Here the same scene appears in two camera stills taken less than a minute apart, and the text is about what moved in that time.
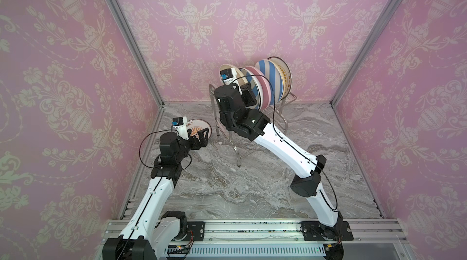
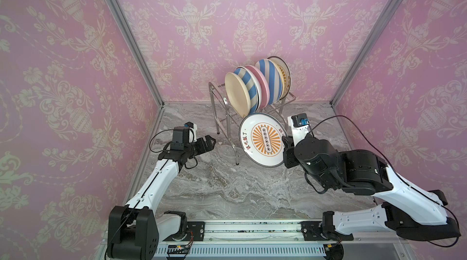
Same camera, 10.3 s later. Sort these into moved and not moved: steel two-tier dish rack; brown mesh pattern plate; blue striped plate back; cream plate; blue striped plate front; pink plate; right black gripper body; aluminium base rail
Moved: right black gripper body; cream plate
Not moved: blue striped plate front; aluminium base rail; brown mesh pattern plate; pink plate; blue striped plate back; steel two-tier dish rack
